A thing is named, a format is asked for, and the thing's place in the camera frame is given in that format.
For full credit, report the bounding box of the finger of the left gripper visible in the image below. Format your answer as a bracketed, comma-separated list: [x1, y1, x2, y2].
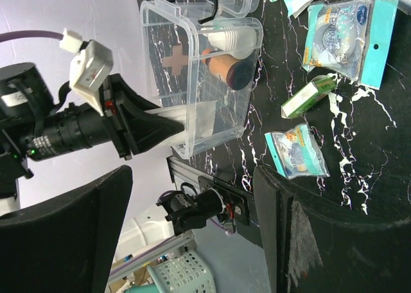
[109, 74, 184, 160]

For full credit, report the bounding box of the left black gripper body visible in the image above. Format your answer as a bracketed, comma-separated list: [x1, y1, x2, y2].
[22, 106, 128, 161]

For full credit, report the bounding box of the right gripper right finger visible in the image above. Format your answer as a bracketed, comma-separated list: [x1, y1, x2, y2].
[252, 165, 410, 292]

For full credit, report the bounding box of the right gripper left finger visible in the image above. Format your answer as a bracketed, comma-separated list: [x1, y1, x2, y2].
[1, 165, 132, 292]

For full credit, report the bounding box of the clear plastic medicine kit box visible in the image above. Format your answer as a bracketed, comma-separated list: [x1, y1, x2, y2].
[139, 0, 263, 159]

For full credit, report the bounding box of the brown medicine bottle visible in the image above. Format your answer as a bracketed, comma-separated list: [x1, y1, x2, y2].
[202, 48, 255, 91]

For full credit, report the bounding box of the teal tape packet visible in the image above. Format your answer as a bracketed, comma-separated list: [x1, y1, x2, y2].
[302, 0, 399, 90]

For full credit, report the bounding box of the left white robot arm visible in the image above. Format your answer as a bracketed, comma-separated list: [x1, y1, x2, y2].
[1, 62, 184, 211]

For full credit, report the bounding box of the small green medicine box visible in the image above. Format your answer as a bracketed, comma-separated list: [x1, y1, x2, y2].
[281, 75, 337, 119]

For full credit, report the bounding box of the teal packet near front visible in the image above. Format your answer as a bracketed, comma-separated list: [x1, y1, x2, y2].
[265, 123, 329, 179]

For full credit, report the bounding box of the mint green plastic basket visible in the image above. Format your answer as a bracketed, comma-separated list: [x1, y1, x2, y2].
[148, 251, 217, 293]

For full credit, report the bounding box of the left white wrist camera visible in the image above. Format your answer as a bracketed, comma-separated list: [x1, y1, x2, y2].
[60, 29, 114, 116]

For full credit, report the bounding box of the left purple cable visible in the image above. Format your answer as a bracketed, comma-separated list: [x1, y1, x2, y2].
[0, 30, 65, 44]

